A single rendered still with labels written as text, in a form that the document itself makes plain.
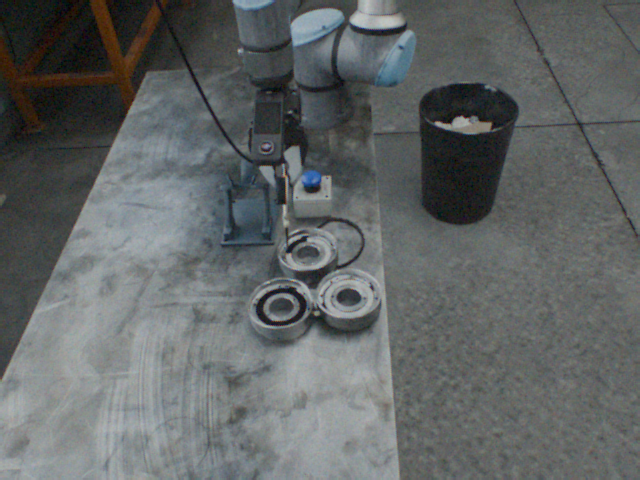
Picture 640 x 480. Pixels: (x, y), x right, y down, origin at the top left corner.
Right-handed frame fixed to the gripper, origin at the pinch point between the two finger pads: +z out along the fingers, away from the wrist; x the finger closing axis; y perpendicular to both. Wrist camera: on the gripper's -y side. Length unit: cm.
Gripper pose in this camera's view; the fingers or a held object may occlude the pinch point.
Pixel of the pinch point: (283, 183)
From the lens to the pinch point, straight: 103.6
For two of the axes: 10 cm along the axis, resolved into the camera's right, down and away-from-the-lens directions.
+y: 0.5, -6.9, 7.2
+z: 0.7, 7.3, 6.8
